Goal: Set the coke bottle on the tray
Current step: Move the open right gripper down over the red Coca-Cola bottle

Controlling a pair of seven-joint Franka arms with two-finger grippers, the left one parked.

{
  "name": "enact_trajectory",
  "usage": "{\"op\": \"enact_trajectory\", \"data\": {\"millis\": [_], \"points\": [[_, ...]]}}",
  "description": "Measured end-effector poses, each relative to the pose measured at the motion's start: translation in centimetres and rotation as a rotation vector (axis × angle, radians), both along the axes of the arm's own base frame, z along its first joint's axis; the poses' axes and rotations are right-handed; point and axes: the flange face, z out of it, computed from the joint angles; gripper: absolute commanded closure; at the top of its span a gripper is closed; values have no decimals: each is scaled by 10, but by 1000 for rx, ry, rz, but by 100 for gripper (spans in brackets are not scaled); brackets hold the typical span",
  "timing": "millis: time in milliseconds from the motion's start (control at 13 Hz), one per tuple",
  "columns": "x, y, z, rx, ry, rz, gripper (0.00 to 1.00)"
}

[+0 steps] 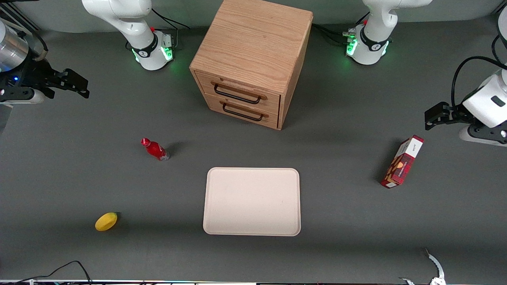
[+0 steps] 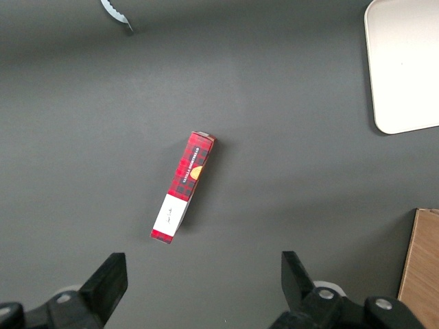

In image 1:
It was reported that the yellow lemon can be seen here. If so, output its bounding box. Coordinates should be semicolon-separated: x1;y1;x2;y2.
95;212;118;232

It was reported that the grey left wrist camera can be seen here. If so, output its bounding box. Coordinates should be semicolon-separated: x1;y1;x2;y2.
459;125;507;147

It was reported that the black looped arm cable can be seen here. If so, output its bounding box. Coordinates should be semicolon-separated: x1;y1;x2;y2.
451;35;507;108

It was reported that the red white cookie box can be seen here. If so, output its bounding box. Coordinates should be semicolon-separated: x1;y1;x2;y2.
380;135;425;189

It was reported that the thin black table cable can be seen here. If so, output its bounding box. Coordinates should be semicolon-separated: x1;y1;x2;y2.
15;260;93;285

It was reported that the black base cable bundle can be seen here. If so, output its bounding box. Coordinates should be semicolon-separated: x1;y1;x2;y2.
312;12;371;46

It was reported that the black metal drawer handle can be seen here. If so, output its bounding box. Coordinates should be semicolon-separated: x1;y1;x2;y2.
221;101;269;122
213;81;267;105

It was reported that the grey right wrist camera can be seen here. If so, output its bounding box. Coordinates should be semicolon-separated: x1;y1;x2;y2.
0;89;45;105

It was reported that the wooden two-drawer cabinet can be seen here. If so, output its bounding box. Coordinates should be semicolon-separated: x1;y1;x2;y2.
189;0;314;131

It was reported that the white curved plastic strip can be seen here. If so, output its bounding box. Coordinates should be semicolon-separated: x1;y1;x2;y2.
398;248;447;285

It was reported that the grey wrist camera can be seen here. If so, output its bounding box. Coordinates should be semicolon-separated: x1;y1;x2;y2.
0;89;45;105
459;125;507;147

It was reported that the red coke bottle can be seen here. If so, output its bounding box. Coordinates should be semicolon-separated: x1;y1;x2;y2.
141;137;170;162

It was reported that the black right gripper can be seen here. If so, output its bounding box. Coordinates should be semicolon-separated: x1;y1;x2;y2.
0;59;90;99

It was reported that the wooden drawer front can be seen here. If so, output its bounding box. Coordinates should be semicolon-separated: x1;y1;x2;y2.
194;71;281;116
204;94;279;129

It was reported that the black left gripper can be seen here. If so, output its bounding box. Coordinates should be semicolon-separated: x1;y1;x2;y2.
424;102;507;139

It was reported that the cream rectangular tray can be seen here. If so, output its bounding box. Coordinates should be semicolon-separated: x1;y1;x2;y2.
202;167;302;237

